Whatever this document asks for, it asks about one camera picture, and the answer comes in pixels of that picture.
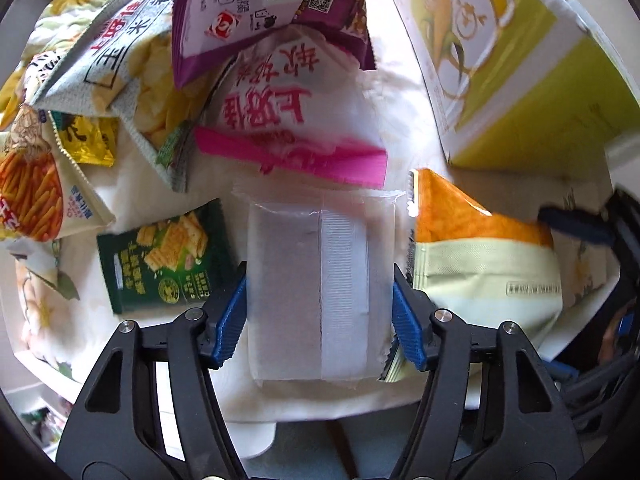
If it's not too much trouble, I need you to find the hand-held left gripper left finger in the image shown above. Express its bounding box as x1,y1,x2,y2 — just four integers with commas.
55,260,251,480

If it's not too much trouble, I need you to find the white translucent snack packet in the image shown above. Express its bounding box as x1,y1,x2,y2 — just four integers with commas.
232,182,406,386

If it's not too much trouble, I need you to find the floral striped blanket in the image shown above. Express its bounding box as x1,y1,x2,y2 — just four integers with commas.
0,0,181,126

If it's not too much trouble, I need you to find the green cracker packet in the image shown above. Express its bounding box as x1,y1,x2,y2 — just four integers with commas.
96,198,236,316

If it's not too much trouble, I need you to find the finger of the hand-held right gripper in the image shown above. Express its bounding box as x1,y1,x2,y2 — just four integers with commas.
537,204,618,246

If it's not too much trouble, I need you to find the gold yellow snack packet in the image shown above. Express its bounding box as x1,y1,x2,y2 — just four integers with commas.
49,110,121,167

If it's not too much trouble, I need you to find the purple snack bag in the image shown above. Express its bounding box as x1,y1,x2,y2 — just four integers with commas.
171,0,377,88

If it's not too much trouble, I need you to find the orange stick snack bag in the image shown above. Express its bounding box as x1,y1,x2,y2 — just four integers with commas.
0,105,117,243

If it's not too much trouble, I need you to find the orange and cream snack bag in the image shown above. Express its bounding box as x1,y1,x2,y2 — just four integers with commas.
380,167,563,383

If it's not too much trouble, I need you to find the white snack bag pink seal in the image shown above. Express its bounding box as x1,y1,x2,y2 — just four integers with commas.
194,35,388,188

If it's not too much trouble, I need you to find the grey white corn chip bag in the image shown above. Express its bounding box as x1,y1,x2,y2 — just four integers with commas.
32,0,201,193

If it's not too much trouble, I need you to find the yellow green cardboard box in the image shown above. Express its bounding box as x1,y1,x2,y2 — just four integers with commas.
380,0,640,178

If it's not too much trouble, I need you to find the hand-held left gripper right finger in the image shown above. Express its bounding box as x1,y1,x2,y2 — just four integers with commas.
390,262,585,480

